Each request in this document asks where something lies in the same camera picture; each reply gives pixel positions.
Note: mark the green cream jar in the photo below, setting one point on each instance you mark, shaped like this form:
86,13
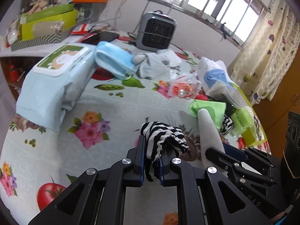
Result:
242,119

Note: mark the grey white sock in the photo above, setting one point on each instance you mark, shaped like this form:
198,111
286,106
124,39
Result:
151,65

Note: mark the yellow-green cardboard box tray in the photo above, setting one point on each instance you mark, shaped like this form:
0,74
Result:
254,135

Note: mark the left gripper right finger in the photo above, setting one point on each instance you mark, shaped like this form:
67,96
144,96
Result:
206,196

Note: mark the orange printed plastic bag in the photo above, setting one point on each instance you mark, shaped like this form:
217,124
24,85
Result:
185,87

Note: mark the grey space heater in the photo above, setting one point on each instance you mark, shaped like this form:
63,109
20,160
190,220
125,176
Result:
155,32

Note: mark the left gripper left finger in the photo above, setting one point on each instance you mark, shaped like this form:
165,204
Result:
97,197

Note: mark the green boxes stack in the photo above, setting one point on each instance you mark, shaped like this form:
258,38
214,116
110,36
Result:
47,22

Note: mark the heart patterned curtain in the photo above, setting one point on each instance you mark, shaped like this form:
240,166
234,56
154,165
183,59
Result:
268,53

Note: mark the zigzag patterned tray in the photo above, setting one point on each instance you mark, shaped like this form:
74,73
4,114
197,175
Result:
43,40

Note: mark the clear lidded plastic jar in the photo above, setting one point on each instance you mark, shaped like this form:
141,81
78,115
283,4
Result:
232,98

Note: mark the blue tissue pack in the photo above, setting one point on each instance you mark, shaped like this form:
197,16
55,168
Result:
213,76

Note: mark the black smartphone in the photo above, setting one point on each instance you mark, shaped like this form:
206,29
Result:
95,38

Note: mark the blue face masks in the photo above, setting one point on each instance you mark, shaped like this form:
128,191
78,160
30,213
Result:
114,60

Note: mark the wet wipes pack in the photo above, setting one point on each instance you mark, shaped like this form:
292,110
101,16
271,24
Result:
53,86

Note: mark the black white striped sock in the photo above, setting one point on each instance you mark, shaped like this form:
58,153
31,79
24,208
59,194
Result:
159,136
227,125

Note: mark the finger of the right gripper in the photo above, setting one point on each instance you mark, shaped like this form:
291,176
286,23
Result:
234,151
254,171

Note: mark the white towel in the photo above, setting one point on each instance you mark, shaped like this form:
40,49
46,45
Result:
209,136

